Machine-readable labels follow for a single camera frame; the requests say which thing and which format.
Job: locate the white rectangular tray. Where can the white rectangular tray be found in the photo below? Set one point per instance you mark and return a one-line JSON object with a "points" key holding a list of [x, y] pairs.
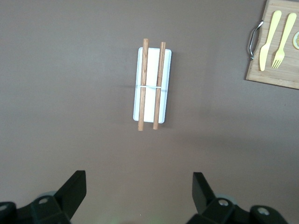
{"points": [[151, 70]]}

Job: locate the whole-looking lemon slice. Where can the whole-looking lemon slice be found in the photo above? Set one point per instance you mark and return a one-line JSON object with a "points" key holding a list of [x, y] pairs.
{"points": [[296, 40]]}

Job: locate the yellow plastic knife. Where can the yellow plastic knife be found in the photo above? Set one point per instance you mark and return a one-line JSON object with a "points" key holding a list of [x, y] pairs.
{"points": [[268, 39]]}

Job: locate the yellow plastic fork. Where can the yellow plastic fork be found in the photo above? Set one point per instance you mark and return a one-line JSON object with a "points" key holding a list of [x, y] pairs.
{"points": [[283, 39]]}

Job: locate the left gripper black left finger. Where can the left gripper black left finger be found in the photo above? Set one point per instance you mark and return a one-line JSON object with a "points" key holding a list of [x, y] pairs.
{"points": [[46, 210]]}

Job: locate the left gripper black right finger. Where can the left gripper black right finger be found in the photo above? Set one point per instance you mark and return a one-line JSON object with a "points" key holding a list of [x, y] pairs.
{"points": [[217, 212]]}

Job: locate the brown table mat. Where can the brown table mat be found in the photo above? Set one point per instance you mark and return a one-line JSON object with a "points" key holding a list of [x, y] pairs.
{"points": [[70, 93]]}

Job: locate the wooden rod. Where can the wooden rod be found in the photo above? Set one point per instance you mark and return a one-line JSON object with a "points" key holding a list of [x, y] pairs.
{"points": [[159, 93], [143, 93]]}

